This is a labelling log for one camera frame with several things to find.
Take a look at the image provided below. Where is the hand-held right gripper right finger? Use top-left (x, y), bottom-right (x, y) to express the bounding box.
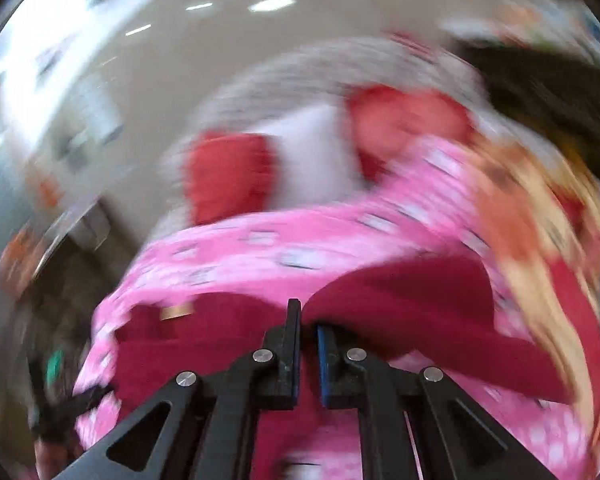
top-left (316, 324), bottom-right (561, 480)

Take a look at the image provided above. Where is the red and white cloth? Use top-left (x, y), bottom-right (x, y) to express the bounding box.
top-left (182, 85), bottom-right (473, 226)

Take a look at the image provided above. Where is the grey patterned cloth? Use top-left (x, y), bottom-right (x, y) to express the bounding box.
top-left (162, 35), bottom-right (486, 171)

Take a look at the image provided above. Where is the dark red small garment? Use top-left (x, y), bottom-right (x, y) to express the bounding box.
top-left (111, 255), bottom-right (573, 480)

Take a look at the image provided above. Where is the orange and yellow printed cloth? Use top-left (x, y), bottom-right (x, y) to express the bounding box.
top-left (472, 142), bottom-right (600, 466)

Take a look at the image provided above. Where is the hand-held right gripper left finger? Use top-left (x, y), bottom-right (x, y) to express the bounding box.
top-left (51, 298), bottom-right (302, 480)

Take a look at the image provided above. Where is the pink printed blanket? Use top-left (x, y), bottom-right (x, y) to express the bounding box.
top-left (72, 137), bottom-right (600, 480)

